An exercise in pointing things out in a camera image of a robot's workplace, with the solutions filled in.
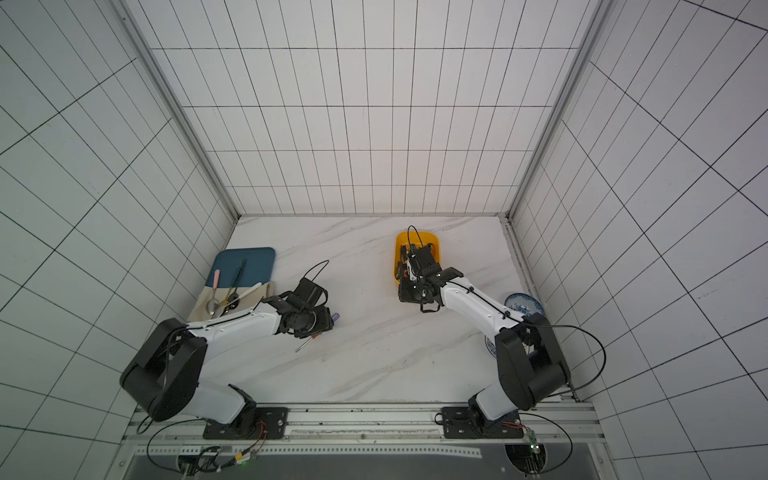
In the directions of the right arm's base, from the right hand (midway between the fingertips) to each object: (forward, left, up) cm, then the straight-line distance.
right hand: (392, 293), depth 88 cm
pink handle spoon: (-4, +58, -6) cm, 58 cm away
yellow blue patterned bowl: (-13, -28, -4) cm, 31 cm away
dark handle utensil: (0, +52, -6) cm, 52 cm away
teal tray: (+13, +49, -8) cm, 51 cm away
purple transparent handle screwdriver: (-6, +18, -6) cm, 19 cm away
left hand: (-10, +21, -7) cm, 24 cm away
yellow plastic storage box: (+28, -9, -6) cm, 30 cm away
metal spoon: (-6, +55, -6) cm, 55 cm away
